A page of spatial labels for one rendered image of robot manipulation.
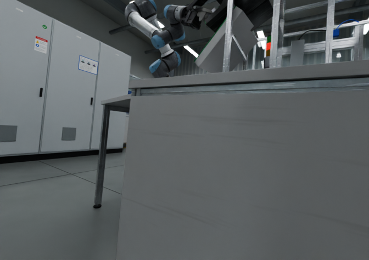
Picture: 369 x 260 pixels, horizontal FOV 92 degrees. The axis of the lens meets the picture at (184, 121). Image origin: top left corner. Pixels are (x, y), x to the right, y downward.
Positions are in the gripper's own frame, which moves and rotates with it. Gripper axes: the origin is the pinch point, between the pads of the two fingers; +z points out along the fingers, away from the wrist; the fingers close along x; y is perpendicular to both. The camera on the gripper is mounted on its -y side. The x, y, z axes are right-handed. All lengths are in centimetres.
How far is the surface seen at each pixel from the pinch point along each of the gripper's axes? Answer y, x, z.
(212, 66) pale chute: 22.1, -3.5, 9.3
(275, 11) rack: -1.6, 4.8, 30.8
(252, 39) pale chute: 1.4, -17.6, 15.0
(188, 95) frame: 36, 29, 30
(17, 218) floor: 162, 44, -50
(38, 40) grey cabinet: 75, 13, -293
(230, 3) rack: -1.7, 7.5, 12.8
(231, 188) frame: 52, 26, 54
